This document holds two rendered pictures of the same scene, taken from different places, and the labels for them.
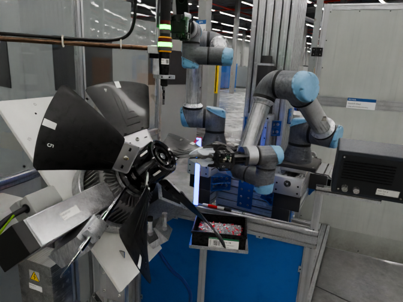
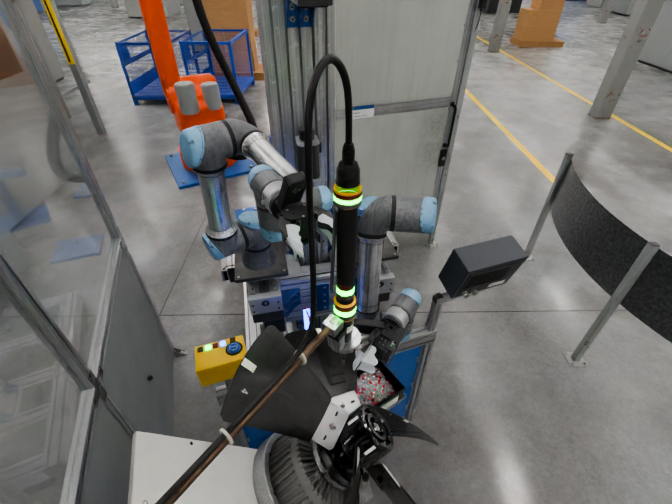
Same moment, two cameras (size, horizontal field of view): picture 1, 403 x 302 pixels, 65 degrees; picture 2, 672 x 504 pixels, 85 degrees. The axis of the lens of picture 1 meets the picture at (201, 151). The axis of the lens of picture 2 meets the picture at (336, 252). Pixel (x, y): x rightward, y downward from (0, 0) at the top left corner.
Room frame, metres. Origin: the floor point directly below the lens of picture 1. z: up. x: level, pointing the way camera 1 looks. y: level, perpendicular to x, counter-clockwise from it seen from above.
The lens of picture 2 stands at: (0.69, 0.46, 2.09)
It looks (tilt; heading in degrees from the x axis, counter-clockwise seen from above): 39 degrees down; 320
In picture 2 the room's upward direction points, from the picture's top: straight up
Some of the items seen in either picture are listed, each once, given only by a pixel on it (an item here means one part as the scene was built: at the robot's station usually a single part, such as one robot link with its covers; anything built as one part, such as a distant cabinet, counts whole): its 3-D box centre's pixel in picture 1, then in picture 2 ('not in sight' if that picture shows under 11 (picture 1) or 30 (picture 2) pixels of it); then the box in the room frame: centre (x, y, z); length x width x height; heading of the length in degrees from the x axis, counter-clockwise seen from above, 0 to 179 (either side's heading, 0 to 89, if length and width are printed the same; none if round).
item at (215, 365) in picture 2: not in sight; (223, 361); (1.49, 0.29, 1.02); 0.16 x 0.10 x 0.11; 70
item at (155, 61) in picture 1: (161, 62); (341, 328); (1.05, 0.14, 1.50); 0.09 x 0.07 x 0.10; 105
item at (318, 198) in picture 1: (316, 207); (434, 312); (1.21, -0.49, 0.96); 0.03 x 0.03 x 0.20; 70
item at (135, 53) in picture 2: not in sight; (163, 66); (8.24, -1.76, 0.49); 1.27 x 0.88 x 0.98; 141
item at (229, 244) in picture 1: (219, 231); (367, 390); (1.17, -0.09, 0.85); 0.22 x 0.17 x 0.07; 84
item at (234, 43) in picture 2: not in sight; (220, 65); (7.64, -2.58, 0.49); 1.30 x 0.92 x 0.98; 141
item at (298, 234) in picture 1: (216, 216); (334, 362); (1.36, -0.08, 0.82); 0.90 x 0.04 x 0.08; 70
